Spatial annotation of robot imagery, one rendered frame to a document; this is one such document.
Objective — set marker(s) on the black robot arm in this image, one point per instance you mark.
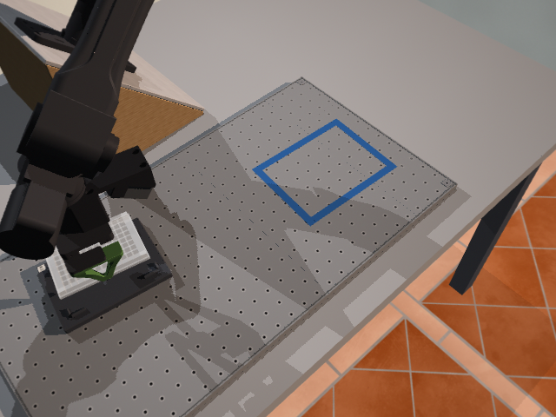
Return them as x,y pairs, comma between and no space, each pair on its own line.
68,139

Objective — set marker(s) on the blue tape rectangle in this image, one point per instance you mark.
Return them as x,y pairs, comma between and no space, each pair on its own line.
334,205

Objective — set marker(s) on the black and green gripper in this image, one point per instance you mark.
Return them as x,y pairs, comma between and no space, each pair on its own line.
71,240

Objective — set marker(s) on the white well plate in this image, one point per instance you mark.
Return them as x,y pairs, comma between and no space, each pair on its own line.
125,232

